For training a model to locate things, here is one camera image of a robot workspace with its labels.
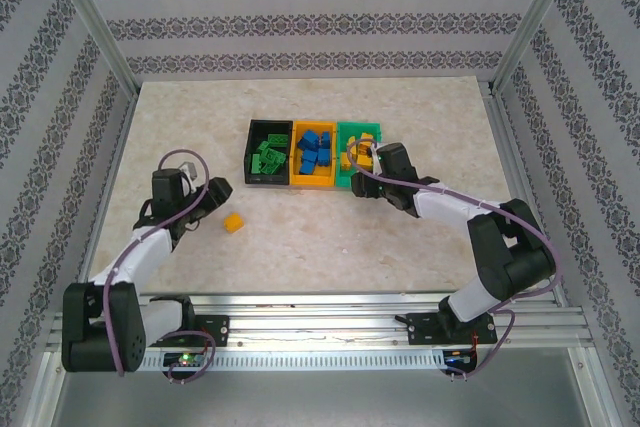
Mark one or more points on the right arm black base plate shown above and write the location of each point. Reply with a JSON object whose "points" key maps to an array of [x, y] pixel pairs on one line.
{"points": [[425, 329]]}

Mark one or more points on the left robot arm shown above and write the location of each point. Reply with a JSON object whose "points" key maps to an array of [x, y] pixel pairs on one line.
{"points": [[100, 332]]}

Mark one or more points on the yellow plastic bin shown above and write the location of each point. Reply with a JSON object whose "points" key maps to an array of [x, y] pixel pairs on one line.
{"points": [[312, 179]]}

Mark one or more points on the aluminium side rail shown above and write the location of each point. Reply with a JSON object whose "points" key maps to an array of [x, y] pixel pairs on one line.
{"points": [[107, 187], [511, 147]]}

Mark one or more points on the green plastic bin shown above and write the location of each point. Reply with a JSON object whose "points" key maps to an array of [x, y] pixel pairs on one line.
{"points": [[345, 129]]}

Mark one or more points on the orange square lego brick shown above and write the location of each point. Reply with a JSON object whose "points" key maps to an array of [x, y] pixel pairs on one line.
{"points": [[233, 223]]}

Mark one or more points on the grey metal panel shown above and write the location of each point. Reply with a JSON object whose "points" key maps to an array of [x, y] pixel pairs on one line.
{"points": [[320, 402]]}

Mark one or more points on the aluminium mounting rail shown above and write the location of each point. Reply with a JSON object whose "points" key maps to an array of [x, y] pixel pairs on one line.
{"points": [[320, 327]]}

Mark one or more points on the black plastic bin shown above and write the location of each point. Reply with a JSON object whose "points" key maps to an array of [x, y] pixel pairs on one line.
{"points": [[250, 144]]}

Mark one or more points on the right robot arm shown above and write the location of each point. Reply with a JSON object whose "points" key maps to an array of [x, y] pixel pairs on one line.
{"points": [[515, 262]]}

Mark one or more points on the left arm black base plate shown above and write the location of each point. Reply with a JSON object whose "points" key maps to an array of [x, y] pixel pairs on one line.
{"points": [[215, 329]]}

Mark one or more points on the aluminium frame post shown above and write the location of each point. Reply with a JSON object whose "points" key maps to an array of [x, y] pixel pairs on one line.
{"points": [[535, 22], [95, 27]]}

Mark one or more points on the large blue lego brick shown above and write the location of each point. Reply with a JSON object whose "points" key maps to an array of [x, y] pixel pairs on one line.
{"points": [[307, 163]]}

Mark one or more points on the long green lego brick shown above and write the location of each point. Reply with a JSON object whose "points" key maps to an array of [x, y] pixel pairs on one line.
{"points": [[268, 156]]}

